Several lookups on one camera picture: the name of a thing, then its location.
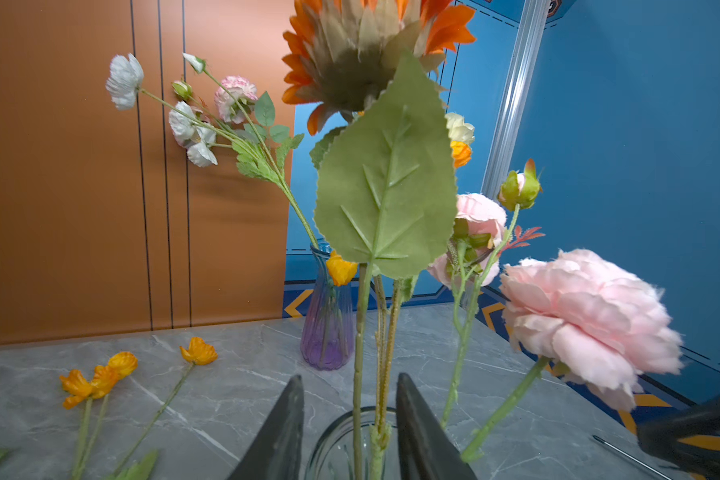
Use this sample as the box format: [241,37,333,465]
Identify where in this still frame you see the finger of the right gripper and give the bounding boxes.
[637,395,720,479]

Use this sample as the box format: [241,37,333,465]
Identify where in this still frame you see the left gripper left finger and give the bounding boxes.
[227,375,305,480]

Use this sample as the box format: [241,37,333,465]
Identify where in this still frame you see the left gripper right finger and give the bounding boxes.
[395,373,477,480]

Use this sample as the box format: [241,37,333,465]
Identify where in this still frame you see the clear grey glass vase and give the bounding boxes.
[304,406,402,480]

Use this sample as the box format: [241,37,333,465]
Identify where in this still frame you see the purple blue glass vase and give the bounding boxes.
[300,239,358,371]

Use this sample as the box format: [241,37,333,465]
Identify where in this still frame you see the pink rose bundle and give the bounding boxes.
[428,161,683,462]

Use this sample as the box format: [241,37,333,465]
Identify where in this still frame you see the orange poppy flower stem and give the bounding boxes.
[327,252,418,479]

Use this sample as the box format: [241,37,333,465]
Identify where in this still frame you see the orange gerbera with leaf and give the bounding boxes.
[280,0,478,480]

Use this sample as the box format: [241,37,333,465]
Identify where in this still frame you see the small white blossom spray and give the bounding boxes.
[105,53,318,247]

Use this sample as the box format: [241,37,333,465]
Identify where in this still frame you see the small orange blossom stems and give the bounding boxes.
[60,337,218,480]

